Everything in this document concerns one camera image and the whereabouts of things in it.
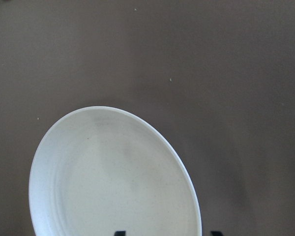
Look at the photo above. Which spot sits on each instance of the cream round plate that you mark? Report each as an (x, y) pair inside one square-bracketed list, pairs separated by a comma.
[(100, 169)]

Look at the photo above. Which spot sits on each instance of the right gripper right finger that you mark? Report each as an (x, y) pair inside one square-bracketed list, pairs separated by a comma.
[(216, 233)]

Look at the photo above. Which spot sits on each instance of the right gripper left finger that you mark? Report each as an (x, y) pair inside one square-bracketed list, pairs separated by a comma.
[(120, 233)]

